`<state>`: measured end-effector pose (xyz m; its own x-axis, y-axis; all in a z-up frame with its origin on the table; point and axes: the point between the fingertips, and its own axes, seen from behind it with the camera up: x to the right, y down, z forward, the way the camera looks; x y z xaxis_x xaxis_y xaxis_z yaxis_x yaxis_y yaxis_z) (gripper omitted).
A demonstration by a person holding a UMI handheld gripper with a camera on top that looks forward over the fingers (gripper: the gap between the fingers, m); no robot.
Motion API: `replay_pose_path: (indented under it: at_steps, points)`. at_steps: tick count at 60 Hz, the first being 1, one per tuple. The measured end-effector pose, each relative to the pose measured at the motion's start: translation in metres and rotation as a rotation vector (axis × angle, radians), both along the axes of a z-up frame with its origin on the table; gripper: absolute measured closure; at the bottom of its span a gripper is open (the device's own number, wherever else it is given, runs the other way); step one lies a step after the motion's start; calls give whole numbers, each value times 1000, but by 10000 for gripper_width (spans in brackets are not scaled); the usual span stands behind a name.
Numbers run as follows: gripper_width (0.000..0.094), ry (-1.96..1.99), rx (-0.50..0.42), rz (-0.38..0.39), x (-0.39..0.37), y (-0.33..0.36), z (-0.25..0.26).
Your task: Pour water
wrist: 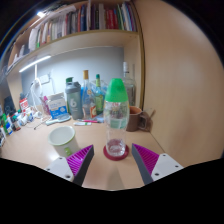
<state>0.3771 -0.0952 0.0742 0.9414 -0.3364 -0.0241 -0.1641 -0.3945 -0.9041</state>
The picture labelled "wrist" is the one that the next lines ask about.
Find flat round red coaster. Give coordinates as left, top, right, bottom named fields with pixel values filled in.
left=102, top=143, right=130, bottom=162

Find clear bottle with yellow cap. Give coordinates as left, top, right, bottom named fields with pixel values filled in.
left=80, top=69, right=98, bottom=121

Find blue and white carton box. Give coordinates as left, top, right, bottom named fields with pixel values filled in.
left=46, top=92, right=70, bottom=120

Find clear bottle with green cap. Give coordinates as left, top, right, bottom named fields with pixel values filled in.
left=102, top=78, right=131, bottom=158

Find grey shaker bottle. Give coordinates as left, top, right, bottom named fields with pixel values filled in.
left=64, top=82, right=85, bottom=121

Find wooden shelf unit with books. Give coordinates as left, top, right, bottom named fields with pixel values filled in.
left=6, top=0, right=146, bottom=111

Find brown ceramic cup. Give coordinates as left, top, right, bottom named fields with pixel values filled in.
left=125, top=105, right=151, bottom=133

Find white wall socket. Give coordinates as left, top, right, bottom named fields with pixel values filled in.
left=38, top=74, right=51, bottom=85

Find pink packet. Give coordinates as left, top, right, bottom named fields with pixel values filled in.
left=41, top=95, right=50, bottom=116

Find white and green tube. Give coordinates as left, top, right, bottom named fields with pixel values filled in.
left=73, top=121, right=93, bottom=127

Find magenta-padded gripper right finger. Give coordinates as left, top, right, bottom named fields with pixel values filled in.
left=131, top=143, right=184, bottom=186

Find red and white small box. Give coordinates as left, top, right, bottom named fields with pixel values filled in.
left=18, top=97, right=30, bottom=113

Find green glass bottle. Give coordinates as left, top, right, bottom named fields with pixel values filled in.
left=93, top=73, right=106, bottom=116

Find white mug with green handle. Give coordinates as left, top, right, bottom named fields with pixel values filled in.
left=47, top=124, right=82, bottom=159

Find light blue hairbrush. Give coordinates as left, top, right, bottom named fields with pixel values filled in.
left=44, top=114, right=73, bottom=127

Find tall clear glass bottle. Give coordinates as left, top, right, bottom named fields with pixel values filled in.
left=121, top=61, right=137, bottom=108

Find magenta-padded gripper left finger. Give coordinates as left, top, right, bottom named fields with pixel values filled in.
left=44, top=144, right=95, bottom=187

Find pink pen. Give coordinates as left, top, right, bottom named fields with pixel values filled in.
left=76, top=118, right=101, bottom=124

